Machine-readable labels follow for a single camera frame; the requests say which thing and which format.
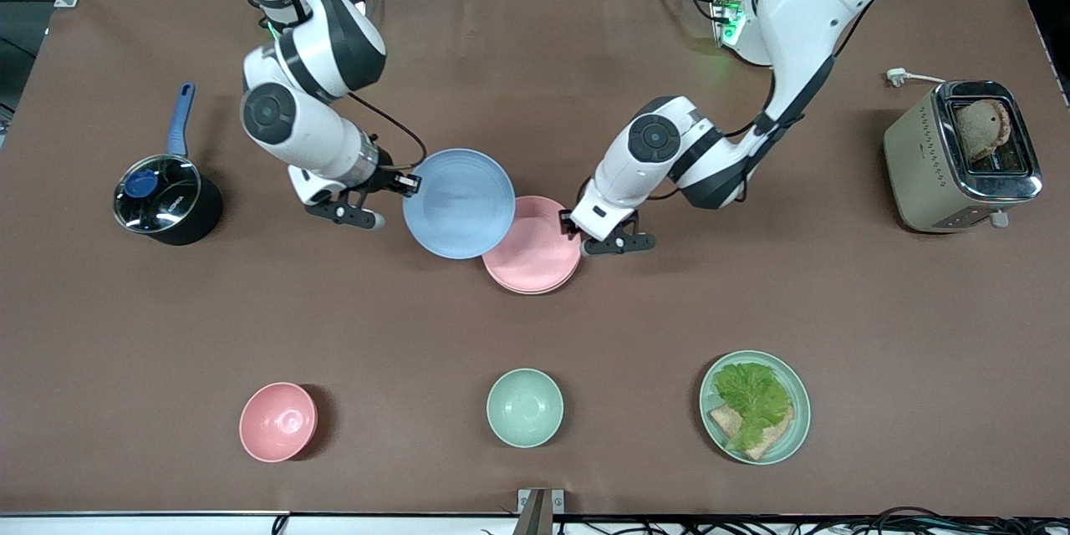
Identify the brown bread slice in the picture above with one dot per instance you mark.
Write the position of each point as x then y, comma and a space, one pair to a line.
773, 440

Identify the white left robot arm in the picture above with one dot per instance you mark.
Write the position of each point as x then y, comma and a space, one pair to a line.
802, 0

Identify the glass lid with blue knob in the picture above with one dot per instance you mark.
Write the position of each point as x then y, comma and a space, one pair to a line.
171, 199

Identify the green bowl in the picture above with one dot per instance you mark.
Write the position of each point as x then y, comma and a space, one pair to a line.
525, 408

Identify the toast slice in toaster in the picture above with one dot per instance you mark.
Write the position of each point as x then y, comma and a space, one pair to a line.
980, 132

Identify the green lettuce leaf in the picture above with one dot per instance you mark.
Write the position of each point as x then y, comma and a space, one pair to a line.
752, 393

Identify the beige and chrome toaster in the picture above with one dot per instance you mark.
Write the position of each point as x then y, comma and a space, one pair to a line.
919, 175

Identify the pink bowl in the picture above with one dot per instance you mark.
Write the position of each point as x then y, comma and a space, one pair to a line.
278, 422

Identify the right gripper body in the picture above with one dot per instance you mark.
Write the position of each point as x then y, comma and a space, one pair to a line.
387, 177

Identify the blue plate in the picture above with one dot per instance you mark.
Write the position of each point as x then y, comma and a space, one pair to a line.
460, 205

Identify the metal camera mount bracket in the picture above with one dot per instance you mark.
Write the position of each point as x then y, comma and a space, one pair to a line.
539, 510

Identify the green plate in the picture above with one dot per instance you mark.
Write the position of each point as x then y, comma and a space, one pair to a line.
798, 426

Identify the pink plate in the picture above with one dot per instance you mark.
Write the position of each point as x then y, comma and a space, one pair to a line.
539, 259

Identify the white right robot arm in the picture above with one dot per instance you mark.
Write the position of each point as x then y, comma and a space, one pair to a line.
292, 125

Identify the brown table cover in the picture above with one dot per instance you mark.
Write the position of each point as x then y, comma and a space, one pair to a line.
535, 334

